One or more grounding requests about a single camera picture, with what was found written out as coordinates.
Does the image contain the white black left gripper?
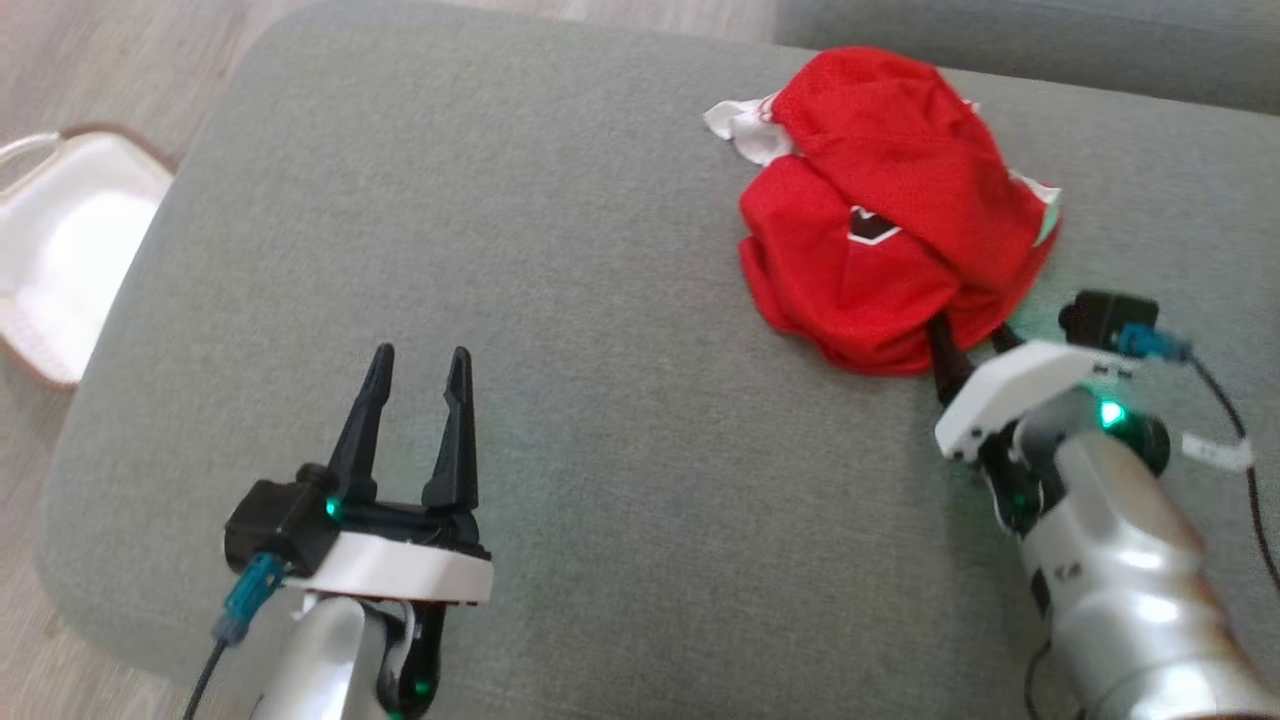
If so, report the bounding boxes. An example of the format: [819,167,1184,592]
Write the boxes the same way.
[284,343,495,607]

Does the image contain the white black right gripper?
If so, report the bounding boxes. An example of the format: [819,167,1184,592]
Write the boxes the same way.
[927,317,1137,464]

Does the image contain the red jersey with printed letters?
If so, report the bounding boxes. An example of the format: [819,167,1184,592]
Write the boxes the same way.
[703,45,1063,377]

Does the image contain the grey sofa seat cushion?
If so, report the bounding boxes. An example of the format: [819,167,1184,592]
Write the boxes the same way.
[775,0,1280,117]

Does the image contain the white laundry basket brown rim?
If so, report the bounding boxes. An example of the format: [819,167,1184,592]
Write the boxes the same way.
[0,124,179,391]

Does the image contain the black cable with blue plug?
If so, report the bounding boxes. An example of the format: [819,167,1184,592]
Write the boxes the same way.
[1117,324,1280,593]
[180,552,287,720]

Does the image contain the white cable label tag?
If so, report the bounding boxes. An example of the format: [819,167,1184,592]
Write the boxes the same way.
[1182,432,1254,474]

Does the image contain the thin black cable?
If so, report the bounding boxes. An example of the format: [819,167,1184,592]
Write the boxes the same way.
[1022,640,1053,720]

